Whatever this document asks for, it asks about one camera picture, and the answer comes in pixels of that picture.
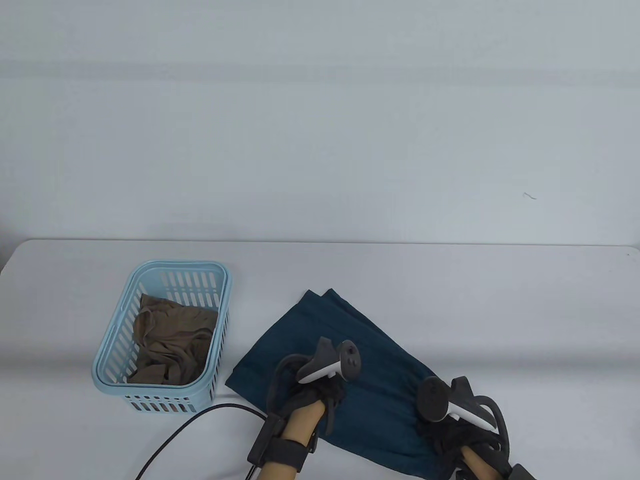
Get person's right hand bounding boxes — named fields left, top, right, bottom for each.
left=414, top=416, right=502, bottom=473

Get person's left hand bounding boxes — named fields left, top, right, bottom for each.
left=280, top=372, right=349, bottom=427

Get dark teal shorts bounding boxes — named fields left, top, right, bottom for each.
left=224, top=288, right=455, bottom=479

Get person's right forearm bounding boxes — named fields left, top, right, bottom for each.
left=456, top=444, right=490, bottom=480

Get dark grey left hand controller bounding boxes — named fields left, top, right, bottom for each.
left=266, top=336, right=364, bottom=417

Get dark grey hand controller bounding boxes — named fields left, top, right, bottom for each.
left=416, top=375, right=512, bottom=453
left=266, top=336, right=364, bottom=417

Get dark grey right hand controller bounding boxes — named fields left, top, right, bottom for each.
left=416, top=375, right=512, bottom=453

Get brown crumpled garment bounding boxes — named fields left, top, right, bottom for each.
left=126, top=293, right=219, bottom=386

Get light blue plastic basket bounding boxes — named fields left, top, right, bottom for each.
left=91, top=259, right=233, bottom=415

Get black left forearm strap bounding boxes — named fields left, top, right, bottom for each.
left=247, top=414, right=320, bottom=474

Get black cable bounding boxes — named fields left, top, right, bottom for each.
left=135, top=403, right=269, bottom=480

